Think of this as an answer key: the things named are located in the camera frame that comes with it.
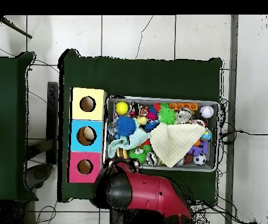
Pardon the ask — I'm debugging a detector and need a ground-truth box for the yellow smiley ball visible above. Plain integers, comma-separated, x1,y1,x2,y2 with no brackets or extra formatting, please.
115,101,129,116

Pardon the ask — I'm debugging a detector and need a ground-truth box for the wooden box with three holes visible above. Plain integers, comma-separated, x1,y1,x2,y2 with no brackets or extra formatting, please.
67,87,107,184

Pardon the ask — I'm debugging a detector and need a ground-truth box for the wire mesh bin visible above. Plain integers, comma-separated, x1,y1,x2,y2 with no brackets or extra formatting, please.
103,96,220,173

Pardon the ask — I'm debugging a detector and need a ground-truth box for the cream knitted cloth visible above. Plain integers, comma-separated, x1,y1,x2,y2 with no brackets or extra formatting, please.
149,122,206,168

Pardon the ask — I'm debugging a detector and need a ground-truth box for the orange plastic tray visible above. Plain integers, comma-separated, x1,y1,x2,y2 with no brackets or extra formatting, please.
169,102,199,111

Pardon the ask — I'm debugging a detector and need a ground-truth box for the blue spiky ball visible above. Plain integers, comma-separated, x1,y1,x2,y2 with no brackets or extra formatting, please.
115,115,137,137

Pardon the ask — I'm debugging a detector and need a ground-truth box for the green fuzzy toy with eyes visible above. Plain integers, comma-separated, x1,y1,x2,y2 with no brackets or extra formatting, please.
127,144,153,164

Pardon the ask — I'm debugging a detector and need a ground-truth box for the purple foam toy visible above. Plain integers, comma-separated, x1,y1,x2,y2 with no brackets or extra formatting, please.
186,139,209,157

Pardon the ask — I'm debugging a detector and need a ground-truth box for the green spiky ball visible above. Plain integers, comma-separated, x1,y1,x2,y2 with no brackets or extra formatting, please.
157,106,177,125

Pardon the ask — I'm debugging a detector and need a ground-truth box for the dark green side table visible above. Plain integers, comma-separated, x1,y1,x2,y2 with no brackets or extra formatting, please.
0,51,36,202

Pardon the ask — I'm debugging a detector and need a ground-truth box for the black floor cable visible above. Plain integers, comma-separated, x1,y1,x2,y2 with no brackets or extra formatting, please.
220,129,268,145

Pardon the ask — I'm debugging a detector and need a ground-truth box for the white baseball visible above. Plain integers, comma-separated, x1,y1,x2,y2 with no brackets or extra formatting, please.
199,105,215,119

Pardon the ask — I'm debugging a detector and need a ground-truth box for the light blue muslin cloth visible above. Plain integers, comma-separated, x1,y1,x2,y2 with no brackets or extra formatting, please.
107,127,151,159

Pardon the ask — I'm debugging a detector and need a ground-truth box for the black and white soccer ball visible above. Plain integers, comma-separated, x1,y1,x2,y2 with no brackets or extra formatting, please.
192,152,207,166

